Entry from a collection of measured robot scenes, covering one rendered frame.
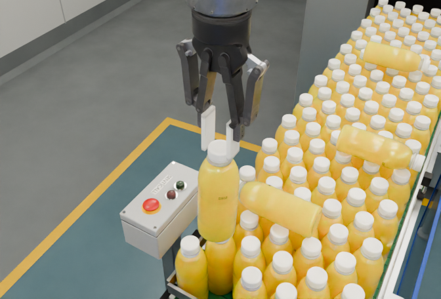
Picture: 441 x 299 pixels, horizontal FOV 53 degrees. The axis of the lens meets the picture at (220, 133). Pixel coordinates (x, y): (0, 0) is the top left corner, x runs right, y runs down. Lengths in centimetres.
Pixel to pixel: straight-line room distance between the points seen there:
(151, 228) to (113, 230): 147
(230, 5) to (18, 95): 318
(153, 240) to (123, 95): 247
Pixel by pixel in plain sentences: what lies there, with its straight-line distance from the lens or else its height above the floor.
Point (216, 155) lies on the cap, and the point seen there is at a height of 139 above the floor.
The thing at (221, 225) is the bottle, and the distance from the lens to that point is 77.
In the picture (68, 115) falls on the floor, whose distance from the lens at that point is 328.
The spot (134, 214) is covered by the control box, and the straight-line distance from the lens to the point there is 99.
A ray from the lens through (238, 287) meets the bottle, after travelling 91.
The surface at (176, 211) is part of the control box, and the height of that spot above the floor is 109.
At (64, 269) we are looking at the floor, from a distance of 234.
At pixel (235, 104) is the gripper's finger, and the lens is 61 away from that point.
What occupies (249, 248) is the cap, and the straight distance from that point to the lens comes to 92.
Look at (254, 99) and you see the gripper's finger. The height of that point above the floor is 150.
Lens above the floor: 183
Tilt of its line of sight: 39 degrees down
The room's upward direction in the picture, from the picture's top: straight up
